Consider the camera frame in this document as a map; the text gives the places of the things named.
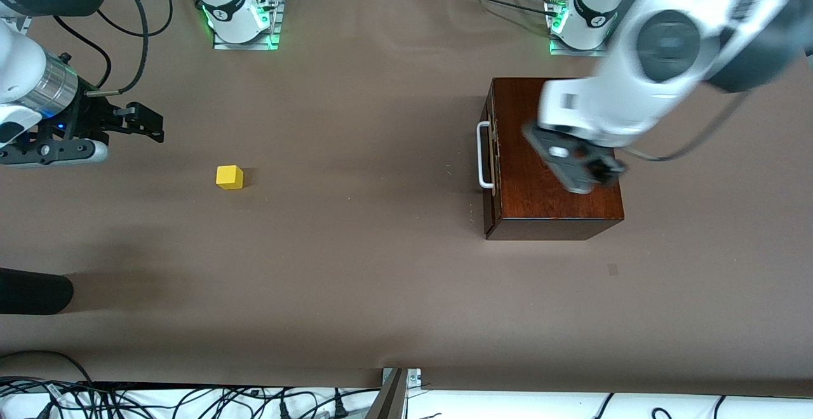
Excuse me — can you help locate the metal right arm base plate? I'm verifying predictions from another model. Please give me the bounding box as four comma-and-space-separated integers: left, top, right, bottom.
212, 0, 281, 51

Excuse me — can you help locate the black rounded object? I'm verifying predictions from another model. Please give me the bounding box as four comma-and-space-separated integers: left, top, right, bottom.
0, 268, 74, 316

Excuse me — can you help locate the grey metal post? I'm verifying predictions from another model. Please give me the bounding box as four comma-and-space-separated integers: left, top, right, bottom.
365, 368, 421, 419

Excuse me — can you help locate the wooden drawer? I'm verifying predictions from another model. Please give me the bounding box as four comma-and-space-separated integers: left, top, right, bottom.
483, 81, 504, 239

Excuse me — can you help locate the black cable tangle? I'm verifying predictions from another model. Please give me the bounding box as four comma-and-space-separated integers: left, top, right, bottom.
0, 350, 382, 419

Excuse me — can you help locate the dark brown wooden cabinet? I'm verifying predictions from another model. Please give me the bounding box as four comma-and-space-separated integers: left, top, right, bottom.
483, 78, 624, 242

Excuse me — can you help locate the black cable on table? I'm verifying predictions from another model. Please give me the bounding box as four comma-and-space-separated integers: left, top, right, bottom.
445, 0, 561, 17

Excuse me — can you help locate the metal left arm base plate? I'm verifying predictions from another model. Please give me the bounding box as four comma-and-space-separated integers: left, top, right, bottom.
548, 33, 610, 58

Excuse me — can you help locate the yellow block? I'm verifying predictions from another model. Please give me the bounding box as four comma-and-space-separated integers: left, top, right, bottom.
216, 165, 245, 190

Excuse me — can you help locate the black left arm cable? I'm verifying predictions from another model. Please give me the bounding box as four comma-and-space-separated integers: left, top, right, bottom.
626, 89, 753, 163

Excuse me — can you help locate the white drawer handle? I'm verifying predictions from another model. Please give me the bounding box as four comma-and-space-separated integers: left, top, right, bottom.
477, 121, 495, 190

